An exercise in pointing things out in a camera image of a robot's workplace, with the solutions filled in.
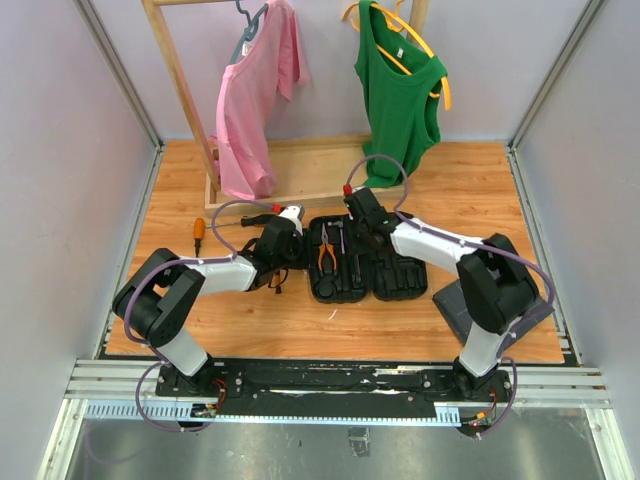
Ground steel claw hammer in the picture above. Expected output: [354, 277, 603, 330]
[328, 221, 346, 254]

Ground orange handled pliers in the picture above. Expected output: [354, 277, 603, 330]
[317, 224, 338, 275]

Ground black plastic tool case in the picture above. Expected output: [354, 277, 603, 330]
[304, 215, 428, 304]

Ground small orange screwdriver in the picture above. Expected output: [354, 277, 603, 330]
[193, 218, 206, 257]

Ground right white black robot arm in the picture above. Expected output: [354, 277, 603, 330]
[343, 185, 541, 400]

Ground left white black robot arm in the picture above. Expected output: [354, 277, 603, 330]
[112, 215, 302, 396]

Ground slim black orange screwdriver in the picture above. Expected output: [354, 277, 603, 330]
[269, 271, 286, 295]

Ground wooden clothes rack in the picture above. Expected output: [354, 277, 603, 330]
[141, 0, 430, 219]

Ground grey folded cloth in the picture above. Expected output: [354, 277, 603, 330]
[433, 280, 554, 349]

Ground green tank top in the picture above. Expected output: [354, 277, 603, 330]
[354, 1, 447, 188]

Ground pink t-shirt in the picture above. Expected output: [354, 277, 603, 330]
[215, 1, 310, 200]

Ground orange clothes hanger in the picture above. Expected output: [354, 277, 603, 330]
[341, 0, 452, 111]

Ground grey clothes hanger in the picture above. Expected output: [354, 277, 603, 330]
[229, 0, 269, 65]

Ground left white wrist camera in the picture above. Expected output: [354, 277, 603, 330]
[277, 204, 305, 234]

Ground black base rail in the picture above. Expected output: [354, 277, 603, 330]
[155, 359, 513, 420]

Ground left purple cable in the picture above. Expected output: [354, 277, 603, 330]
[122, 199, 281, 434]

